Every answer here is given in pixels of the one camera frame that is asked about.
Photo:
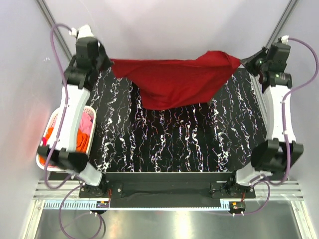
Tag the magenta garment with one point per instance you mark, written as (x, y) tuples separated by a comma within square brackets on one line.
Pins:
[(44, 141)]

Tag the right aluminium frame post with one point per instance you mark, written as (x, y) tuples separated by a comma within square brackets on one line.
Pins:
[(290, 7)]

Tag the pink t-shirt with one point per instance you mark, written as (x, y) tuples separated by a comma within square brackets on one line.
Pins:
[(86, 123)]

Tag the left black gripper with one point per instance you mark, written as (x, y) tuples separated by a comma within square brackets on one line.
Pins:
[(108, 64)]

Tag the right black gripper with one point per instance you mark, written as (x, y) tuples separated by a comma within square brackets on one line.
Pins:
[(247, 63)]

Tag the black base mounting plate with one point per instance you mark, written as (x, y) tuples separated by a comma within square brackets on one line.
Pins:
[(215, 184)]

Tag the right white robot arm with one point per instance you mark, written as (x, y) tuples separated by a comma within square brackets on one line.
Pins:
[(280, 150)]

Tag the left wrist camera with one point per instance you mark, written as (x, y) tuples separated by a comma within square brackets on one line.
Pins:
[(82, 32)]

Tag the red t-shirt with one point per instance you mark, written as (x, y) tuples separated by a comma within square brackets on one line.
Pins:
[(166, 84)]

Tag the white plastic laundry basket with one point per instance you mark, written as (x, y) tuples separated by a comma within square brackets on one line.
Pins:
[(87, 109)]

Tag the orange t-shirt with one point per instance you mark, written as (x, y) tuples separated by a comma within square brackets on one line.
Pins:
[(81, 142)]

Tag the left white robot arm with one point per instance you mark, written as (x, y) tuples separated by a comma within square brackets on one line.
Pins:
[(61, 148)]

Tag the slotted cable duct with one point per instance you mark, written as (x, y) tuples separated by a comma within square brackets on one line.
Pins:
[(117, 205)]

